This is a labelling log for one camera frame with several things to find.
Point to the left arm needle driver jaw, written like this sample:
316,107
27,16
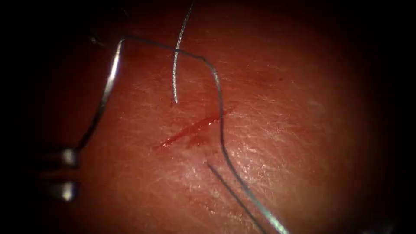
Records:
67,191
69,157

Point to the curved steel needle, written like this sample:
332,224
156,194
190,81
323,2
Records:
109,83

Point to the blue thread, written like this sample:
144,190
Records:
221,107

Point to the tissue pad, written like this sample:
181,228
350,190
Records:
276,130

